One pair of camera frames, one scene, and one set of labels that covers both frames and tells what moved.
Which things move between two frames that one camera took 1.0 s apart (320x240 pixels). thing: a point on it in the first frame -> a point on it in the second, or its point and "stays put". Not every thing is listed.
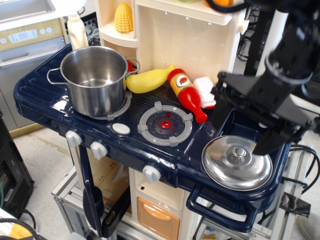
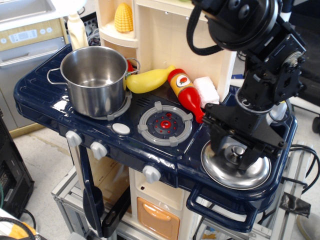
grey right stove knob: x=153 y=174 stays put
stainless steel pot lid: x=229 y=162 stays put
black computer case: x=16 y=185 stays put
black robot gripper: x=266 y=97 -> x=245 y=122
